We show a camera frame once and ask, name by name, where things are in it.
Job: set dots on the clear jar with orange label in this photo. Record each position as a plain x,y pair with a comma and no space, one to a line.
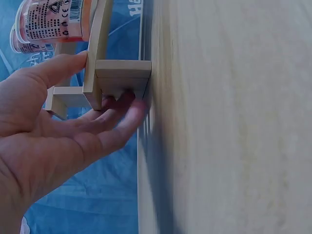
53,19
26,47

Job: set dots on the person's left hand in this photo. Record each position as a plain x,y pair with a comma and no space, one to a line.
36,151

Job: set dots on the light wooden rack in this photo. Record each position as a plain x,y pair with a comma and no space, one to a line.
122,73

